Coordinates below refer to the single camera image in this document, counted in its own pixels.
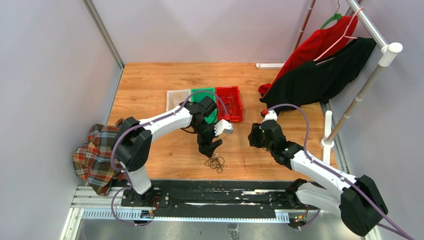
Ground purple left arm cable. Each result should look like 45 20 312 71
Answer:
109 90 229 228

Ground white translucent plastic bin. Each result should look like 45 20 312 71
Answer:
166 89 191 112

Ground pink hanger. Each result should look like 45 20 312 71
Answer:
313 7 363 62

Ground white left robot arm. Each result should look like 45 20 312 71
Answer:
111 96 234 207

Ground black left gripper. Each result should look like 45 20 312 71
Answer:
192 121 223 159

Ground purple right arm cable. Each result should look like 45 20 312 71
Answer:
266 103 415 240

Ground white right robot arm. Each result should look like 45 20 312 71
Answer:
247 120 389 237

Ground grey corner wall post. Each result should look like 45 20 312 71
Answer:
82 0 125 72

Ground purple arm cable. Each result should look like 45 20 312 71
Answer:
266 103 415 240
109 90 229 228

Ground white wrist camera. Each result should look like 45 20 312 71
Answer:
214 119 234 136
261 109 278 123

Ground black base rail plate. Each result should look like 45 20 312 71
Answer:
120 179 316 219

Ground green plastic bin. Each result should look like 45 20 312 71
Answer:
190 87 218 124

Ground black shirt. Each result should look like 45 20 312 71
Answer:
259 37 376 114

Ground red plastic bin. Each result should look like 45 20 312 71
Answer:
215 86 244 124

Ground red shirt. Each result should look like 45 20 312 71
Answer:
258 16 358 103

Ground silver clothes rack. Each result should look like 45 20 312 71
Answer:
306 0 406 161

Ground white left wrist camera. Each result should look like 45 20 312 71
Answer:
214 119 234 136

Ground green hanger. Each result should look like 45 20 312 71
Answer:
320 0 343 30

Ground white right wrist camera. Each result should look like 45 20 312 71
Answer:
261 109 278 123

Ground brown cable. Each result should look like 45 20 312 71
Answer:
203 155 226 174

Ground plaid cloth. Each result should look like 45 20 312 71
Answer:
73 118 126 196

